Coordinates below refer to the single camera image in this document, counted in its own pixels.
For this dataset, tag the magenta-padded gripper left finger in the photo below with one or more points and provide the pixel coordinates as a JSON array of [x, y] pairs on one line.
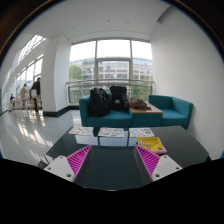
[[60, 166]]

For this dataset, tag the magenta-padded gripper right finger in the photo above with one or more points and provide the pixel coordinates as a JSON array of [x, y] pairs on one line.
[[165, 166]]

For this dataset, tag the teal wooden-topped side table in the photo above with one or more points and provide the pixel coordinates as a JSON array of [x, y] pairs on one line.
[[146, 118]]

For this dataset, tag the teal chair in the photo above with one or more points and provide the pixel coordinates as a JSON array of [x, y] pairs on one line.
[[222, 155]]

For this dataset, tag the teal two-seat sofa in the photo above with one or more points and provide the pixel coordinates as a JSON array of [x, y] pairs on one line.
[[110, 120]]

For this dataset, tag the brown crumpled jacket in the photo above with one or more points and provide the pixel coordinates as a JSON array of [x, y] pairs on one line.
[[138, 104]]

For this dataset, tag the plain black backpack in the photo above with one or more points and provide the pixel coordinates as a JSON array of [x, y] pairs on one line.
[[99, 102]]

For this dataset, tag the person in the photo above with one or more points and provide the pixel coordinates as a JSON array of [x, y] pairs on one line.
[[36, 90], [12, 98], [24, 95]]

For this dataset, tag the metal window railing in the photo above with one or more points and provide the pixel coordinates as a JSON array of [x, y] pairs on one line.
[[78, 86]]

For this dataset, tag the black backpack with tan patch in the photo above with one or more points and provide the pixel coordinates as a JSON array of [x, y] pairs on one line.
[[118, 98]]

